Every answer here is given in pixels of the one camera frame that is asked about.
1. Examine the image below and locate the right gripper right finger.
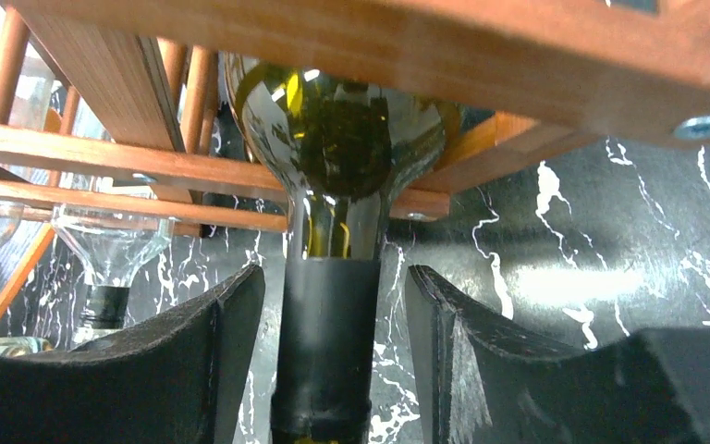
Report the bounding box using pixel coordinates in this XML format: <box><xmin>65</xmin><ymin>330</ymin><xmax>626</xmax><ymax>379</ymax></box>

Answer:
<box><xmin>405</xmin><ymin>265</ymin><xmax>710</xmax><ymax>443</ymax></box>

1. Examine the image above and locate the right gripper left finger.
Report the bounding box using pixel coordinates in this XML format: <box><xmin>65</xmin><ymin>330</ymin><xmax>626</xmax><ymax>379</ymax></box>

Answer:
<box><xmin>0</xmin><ymin>265</ymin><xmax>265</xmax><ymax>443</ymax></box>

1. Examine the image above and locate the green bottle black cap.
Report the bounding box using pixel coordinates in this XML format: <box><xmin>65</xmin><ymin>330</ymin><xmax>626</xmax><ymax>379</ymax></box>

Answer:
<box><xmin>223</xmin><ymin>53</ymin><xmax>462</xmax><ymax>443</ymax></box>

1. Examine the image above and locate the clear bottle black cap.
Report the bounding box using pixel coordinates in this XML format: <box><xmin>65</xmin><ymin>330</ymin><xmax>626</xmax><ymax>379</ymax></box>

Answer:
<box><xmin>51</xmin><ymin>203</ymin><xmax>175</xmax><ymax>348</ymax></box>

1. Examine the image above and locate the brown wooden wine rack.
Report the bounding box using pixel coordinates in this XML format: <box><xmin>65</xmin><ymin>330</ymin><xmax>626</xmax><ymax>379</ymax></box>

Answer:
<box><xmin>0</xmin><ymin>0</ymin><xmax>710</xmax><ymax>341</ymax></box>

